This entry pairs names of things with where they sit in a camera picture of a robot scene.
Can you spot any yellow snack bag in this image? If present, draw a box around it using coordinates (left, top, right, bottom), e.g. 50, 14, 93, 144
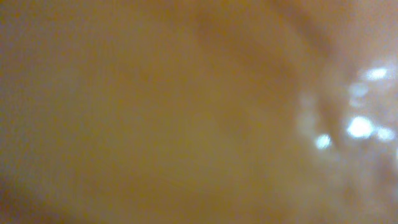
1, 1, 397, 223

